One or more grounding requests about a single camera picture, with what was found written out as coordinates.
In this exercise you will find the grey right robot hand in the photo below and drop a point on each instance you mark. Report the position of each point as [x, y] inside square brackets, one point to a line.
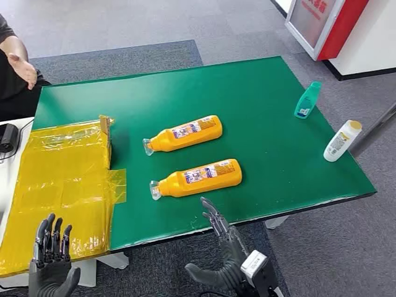
[230, 254]

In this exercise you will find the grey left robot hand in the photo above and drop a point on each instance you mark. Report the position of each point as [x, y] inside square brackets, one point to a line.
[49, 274]

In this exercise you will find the orange bottle with clear cap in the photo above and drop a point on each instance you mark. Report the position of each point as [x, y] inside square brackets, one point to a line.
[185, 139]
[201, 180]

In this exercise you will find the person's forearm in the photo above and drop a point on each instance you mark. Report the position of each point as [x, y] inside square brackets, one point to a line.
[12, 46]

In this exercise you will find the white bottle with yellow cap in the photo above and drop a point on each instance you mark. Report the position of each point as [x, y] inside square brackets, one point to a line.
[340, 143]

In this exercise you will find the teal plastic bottle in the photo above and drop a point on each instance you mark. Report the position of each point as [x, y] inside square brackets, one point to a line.
[308, 100]

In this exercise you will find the white side table base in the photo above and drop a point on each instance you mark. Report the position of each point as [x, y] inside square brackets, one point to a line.
[87, 272]

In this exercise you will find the white table foot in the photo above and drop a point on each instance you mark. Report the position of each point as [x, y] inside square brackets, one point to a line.
[275, 222]
[116, 260]

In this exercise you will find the yellow plastic wrapped cardboard box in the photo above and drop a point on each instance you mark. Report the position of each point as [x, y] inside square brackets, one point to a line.
[62, 180]

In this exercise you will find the green table mat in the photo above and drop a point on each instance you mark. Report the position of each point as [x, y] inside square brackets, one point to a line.
[262, 164]

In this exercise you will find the black power adapter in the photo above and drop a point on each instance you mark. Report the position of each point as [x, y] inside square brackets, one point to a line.
[7, 137]

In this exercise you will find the person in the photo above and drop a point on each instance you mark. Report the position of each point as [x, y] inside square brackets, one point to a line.
[9, 90]

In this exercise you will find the person's hand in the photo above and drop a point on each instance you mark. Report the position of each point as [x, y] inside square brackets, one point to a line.
[24, 70]

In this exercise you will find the grey metal pole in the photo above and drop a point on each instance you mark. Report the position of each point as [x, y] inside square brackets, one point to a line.
[374, 129]

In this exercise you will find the red and white display stand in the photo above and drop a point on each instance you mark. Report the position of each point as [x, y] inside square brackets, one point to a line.
[337, 28]

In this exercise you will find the white cabinet with black base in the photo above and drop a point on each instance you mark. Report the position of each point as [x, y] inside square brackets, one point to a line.
[368, 45]

